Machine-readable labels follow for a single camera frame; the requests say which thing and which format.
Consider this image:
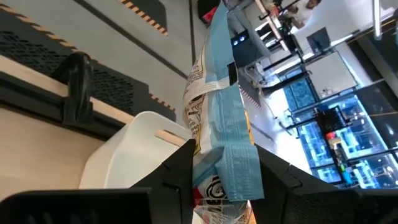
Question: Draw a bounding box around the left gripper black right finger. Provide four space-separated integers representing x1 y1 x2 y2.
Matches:
250 144 340 224

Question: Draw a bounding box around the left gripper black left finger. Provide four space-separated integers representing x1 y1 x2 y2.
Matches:
130 139 197 224

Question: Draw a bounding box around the blue beef ramen noodle pack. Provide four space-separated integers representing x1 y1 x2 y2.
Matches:
182 1 265 224

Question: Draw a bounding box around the white plastic bin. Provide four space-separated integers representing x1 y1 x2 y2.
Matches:
79 111 195 190

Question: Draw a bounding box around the white board panel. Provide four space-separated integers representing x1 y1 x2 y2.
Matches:
306 51 359 100

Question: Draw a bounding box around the black table clamp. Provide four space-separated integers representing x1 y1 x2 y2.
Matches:
49 52 95 126

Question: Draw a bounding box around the black box with blue lights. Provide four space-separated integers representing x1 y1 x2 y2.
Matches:
230 29 259 68

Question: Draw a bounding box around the black monitor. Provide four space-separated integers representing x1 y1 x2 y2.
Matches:
306 27 331 54

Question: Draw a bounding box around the person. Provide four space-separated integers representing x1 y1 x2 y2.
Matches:
287 0 323 30

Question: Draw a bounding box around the black hazard-striped floor mat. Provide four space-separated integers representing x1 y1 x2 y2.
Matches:
0 4 177 123
118 0 169 37

